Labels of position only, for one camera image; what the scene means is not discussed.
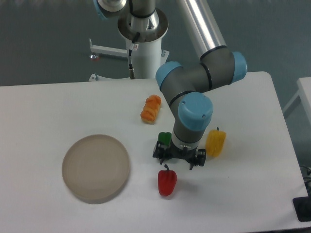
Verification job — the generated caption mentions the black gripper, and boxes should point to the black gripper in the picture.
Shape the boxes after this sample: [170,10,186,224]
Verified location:
[153,142,207,170]

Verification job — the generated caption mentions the red bell pepper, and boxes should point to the red bell pepper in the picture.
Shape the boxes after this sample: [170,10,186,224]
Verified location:
[157,164,177,196]

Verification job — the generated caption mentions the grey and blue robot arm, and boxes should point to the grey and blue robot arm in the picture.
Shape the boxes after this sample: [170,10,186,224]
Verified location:
[93,0,247,167]

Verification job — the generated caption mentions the green bell pepper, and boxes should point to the green bell pepper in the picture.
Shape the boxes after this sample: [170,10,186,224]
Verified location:
[158,132,172,146]

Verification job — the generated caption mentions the yellow bell pepper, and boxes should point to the yellow bell pepper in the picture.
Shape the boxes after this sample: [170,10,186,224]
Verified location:
[206,127,226,157]

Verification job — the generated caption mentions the orange bread loaf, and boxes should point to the orange bread loaf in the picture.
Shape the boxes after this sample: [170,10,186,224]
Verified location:
[140,95,162,124]

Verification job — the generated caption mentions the beige round plate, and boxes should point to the beige round plate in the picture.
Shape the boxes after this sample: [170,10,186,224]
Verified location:
[62,134,131,204]

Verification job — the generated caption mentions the black device at table edge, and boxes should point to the black device at table edge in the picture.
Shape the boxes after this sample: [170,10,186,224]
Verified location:
[293,197,311,222]

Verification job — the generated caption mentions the white side table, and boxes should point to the white side table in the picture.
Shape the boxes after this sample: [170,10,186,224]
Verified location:
[282,77,311,121]

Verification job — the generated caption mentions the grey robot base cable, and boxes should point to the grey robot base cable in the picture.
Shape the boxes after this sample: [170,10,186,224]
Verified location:
[128,32,140,80]

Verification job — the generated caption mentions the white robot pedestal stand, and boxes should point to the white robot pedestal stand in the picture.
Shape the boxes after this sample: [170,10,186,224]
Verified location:
[89,8,169,79]

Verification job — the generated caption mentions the black cables at right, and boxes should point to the black cables at right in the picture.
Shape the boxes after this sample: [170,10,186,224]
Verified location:
[299,165,311,197]

